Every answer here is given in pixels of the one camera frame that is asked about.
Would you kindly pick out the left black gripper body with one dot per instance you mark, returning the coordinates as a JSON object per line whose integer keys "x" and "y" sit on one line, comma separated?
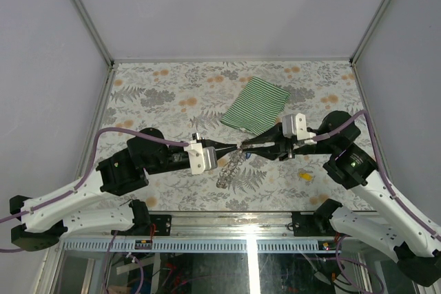
{"x": 176, "y": 162}

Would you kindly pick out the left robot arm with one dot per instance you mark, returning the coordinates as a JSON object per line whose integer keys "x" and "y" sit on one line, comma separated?
{"x": 64, "y": 212}

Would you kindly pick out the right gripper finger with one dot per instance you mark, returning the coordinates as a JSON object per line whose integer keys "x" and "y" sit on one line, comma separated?
{"x": 269, "y": 136}
{"x": 270, "y": 153}

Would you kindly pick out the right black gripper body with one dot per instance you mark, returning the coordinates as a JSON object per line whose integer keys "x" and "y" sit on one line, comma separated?
{"x": 286, "y": 146}

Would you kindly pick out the yellow key tag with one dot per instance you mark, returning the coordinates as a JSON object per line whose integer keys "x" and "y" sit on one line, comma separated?
{"x": 304, "y": 175}

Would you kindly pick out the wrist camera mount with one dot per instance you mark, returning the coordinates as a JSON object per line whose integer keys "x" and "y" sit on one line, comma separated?
{"x": 295, "y": 126}
{"x": 201, "y": 158}

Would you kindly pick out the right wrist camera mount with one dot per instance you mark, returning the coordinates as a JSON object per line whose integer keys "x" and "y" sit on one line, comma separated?
{"x": 295, "y": 126}

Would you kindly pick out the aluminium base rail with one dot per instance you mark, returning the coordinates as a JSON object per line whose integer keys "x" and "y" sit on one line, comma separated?
{"x": 213, "y": 232}

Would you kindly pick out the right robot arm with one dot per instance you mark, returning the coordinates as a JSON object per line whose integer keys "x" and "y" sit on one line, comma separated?
{"x": 410, "y": 238}

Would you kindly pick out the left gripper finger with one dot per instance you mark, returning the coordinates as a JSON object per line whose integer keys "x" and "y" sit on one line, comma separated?
{"x": 223, "y": 155}
{"x": 218, "y": 146}

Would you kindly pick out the green striped cloth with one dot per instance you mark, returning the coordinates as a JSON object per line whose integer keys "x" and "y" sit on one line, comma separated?
{"x": 257, "y": 107}

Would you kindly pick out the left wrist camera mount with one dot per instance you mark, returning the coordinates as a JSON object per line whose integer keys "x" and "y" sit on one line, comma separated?
{"x": 201, "y": 158}

